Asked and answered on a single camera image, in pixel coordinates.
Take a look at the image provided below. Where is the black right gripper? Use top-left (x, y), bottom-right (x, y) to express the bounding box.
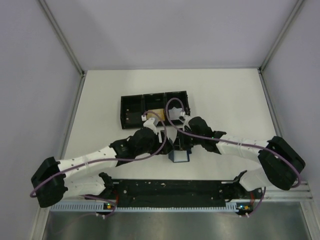
top-left (173, 127), bottom-right (204, 151)

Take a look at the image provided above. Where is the white card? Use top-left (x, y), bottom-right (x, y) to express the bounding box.
top-left (173, 151), bottom-right (189, 163)

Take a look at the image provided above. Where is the blue leather card holder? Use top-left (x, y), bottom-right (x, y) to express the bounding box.
top-left (168, 150), bottom-right (192, 163)

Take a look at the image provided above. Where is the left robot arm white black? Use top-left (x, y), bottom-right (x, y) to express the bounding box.
top-left (30, 126), bottom-right (169, 208)

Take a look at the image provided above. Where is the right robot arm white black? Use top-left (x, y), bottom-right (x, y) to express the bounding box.
top-left (179, 115), bottom-right (306, 198)

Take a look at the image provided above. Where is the black three-compartment tray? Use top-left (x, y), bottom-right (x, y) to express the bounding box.
top-left (120, 91), bottom-right (190, 130)

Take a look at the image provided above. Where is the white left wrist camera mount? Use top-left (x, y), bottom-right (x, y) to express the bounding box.
top-left (141, 114), bottom-right (160, 130)

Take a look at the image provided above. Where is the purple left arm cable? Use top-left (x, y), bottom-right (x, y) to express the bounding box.
top-left (29, 109), bottom-right (168, 220)

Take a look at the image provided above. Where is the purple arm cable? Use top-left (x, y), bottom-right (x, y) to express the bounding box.
top-left (29, 109), bottom-right (168, 220)
top-left (165, 98), bottom-right (303, 218)

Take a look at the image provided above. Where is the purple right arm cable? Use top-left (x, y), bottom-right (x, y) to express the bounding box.
top-left (165, 98), bottom-right (303, 218)

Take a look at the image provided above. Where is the aluminium frame rail right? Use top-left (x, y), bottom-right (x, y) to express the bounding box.
top-left (257, 0), bottom-right (305, 182)

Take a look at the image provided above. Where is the aluminium frame rail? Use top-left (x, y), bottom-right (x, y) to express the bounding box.
top-left (257, 0), bottom-right (305, 182)
top-left (60, 181), bottom-right (312, 205)
top-left (37, 0), bottom-right (87, 183)

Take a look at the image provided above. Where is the white slotted cable duct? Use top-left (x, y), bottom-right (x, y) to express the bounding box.
top-left (49, 201), bottom-right (241, 213)

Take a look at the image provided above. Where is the aluminium front frame rail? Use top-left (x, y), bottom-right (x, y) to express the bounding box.
top-left (60, 181), bottom-right (312, 205)

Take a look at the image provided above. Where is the aluminium frame rail left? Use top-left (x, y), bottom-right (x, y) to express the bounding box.
top-left (37, 0), bottom-right (87, 183)

